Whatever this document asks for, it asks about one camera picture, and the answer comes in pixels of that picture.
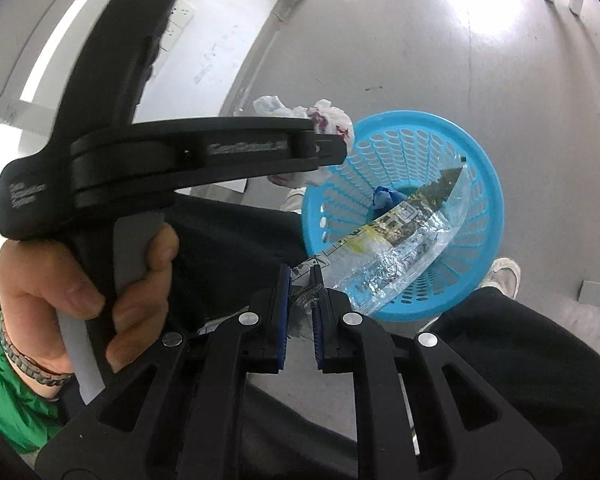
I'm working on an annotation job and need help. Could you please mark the blue crumpled plastic piece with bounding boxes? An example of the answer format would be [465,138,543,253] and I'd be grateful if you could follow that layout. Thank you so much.
[372,186,407,214]

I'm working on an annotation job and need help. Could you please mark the person's left hand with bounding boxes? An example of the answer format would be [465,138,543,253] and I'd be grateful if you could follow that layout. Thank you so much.
[0,222,181,376]

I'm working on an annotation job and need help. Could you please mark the white wall socket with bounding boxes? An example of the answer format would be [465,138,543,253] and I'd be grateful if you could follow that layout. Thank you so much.
[171,2,196,32]
[159,26,182,54]

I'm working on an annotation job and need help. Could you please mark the person's black trousers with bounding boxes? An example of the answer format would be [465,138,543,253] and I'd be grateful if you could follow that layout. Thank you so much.
[167,192,600,480]

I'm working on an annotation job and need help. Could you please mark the blue plastic basket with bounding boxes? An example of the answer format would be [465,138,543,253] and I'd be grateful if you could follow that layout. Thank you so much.
[300,112,505,324]

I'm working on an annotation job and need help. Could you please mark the person's left forearm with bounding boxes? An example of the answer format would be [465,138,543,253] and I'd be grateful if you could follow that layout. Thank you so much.
[0,292,76,457]

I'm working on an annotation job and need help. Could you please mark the grey beaded bracelet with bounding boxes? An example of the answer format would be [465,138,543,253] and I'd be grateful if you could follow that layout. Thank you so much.
[0,317,75,389]

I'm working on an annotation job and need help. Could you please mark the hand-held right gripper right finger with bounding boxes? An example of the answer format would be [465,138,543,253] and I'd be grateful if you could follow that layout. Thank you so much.
[309,264,564,480]

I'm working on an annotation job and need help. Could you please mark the white tissue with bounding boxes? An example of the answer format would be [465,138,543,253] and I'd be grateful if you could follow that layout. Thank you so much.
[252,94,356,189]

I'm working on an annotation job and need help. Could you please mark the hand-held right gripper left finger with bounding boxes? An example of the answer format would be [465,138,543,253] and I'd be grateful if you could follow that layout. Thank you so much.
[35,263,294,480]

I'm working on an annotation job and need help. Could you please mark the clear printed plastic wrapper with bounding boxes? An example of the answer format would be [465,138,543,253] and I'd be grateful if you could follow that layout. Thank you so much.
[290,157,469,319]

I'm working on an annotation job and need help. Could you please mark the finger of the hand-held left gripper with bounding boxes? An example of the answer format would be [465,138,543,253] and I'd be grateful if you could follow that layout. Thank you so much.
[198,116,354,192]

